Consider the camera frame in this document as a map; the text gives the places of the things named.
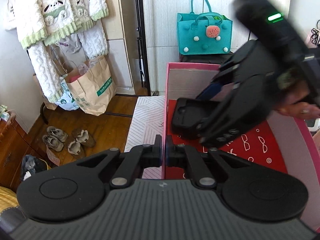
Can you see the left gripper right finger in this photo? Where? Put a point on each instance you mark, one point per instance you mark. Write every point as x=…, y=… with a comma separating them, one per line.
x=190, y=161

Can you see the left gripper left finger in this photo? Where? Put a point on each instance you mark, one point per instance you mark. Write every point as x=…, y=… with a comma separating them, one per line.
x=133, y=163

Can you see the black rubber case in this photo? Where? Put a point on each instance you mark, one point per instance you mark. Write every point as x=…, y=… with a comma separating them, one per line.
x=189, y=114

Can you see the person's right hand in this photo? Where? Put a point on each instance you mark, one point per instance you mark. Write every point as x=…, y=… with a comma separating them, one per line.
x=294, y=106

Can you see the brown fuzzy slipper pair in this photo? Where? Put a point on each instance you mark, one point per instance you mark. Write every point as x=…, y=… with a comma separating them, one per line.
x=80, y=139

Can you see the black suitcase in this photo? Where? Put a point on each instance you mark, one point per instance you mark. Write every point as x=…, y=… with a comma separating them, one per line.
x=206, y=58

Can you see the teal felt handbag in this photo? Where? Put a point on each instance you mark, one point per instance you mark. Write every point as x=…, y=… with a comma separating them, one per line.
x=205, y=33

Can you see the grey sneaker pair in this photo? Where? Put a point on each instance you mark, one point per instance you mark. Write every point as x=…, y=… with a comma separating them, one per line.
x=55, y=138

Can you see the red glasses-print box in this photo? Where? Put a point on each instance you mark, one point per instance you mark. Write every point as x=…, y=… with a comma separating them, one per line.
x=258, y=145

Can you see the brown paper bag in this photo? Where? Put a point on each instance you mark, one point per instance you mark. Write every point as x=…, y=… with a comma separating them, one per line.
x=94, y=89

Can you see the white plastic bag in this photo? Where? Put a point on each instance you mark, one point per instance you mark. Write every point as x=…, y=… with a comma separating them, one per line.
x=66, y=100

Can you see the wooden dresser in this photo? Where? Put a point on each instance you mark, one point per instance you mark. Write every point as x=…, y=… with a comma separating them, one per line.
x=14, y=145

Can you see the black clothes rack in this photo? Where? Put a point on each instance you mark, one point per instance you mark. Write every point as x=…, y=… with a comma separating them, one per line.
x=142, y=48

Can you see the white fleece robe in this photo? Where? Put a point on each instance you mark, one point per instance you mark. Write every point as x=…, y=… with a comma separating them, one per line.
x=42, y=23

